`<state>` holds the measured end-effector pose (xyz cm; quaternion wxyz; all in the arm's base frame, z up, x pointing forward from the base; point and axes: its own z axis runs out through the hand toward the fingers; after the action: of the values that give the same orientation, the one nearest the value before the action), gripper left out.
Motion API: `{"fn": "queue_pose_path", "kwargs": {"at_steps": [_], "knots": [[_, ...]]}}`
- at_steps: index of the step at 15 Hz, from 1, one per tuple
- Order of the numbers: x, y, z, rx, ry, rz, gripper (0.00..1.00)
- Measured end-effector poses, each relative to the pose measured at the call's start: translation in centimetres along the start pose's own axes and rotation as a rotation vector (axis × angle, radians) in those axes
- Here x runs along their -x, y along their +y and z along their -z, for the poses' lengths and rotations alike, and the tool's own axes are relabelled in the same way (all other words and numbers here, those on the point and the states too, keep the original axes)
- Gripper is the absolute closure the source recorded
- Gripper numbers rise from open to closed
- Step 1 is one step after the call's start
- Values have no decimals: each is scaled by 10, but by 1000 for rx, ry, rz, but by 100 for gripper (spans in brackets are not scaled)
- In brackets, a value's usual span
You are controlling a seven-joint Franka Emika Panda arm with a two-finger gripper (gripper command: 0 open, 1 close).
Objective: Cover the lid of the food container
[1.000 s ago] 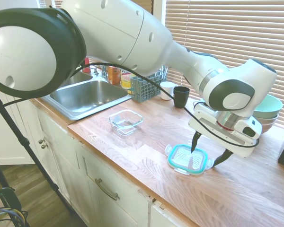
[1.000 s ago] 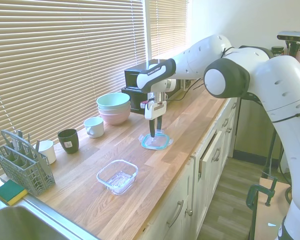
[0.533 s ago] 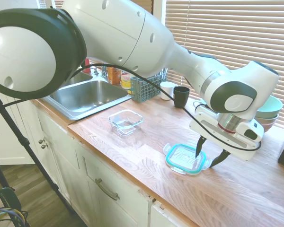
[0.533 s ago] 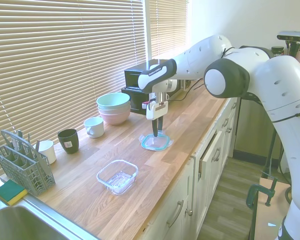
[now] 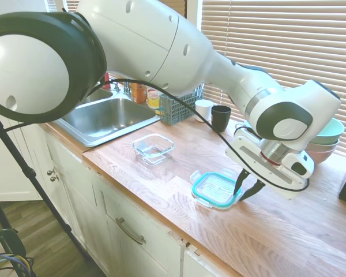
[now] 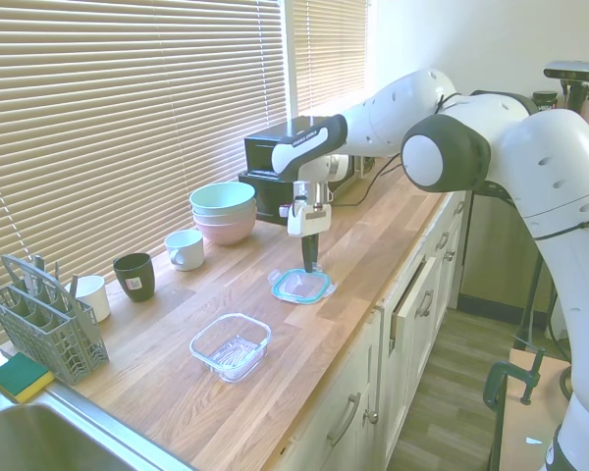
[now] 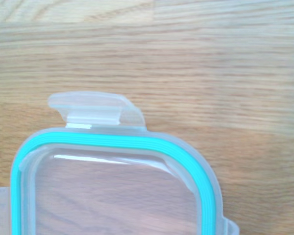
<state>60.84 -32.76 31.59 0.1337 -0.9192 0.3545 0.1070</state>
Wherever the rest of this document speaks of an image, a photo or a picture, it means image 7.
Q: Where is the clear lid with teal seal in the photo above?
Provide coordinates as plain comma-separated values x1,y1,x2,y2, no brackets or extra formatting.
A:
0,91,241,235

